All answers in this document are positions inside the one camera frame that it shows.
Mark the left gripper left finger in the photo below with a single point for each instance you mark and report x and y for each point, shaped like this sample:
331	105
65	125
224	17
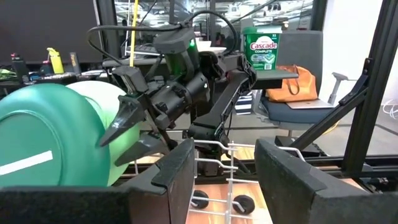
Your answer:
93	205

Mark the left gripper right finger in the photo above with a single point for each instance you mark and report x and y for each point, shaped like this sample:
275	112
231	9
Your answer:
311	205

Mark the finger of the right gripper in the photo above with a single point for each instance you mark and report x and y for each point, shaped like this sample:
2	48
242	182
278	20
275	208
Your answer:
124	119
144	146

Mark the light green plate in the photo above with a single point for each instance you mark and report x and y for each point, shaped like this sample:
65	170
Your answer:
102	93

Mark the dark green labelled plate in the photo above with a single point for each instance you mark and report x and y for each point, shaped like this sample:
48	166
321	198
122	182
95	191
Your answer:
46	130

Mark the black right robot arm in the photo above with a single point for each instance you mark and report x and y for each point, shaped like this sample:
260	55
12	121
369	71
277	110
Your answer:
224	102

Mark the navy white striped box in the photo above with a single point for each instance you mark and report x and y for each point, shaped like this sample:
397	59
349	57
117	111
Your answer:
244	104

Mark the green Cascade detergent tub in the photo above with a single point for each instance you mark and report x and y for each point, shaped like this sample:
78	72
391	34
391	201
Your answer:
261	49

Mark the black side table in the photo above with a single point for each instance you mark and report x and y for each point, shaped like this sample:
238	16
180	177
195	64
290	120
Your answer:
273	77

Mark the silver laptop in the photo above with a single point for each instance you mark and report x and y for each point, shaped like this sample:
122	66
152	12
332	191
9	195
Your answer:
311	104

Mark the black bottle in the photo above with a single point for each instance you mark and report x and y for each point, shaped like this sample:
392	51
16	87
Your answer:
19	67

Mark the orange bag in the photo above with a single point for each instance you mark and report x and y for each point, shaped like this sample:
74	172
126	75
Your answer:
298	84

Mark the grey office chair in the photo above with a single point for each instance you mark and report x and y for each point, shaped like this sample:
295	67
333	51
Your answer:
304	46

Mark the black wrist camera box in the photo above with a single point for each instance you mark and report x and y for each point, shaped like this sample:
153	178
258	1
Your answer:
130	79

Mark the black aluminium rig frame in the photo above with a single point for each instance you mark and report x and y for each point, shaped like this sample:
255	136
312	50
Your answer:
370	109

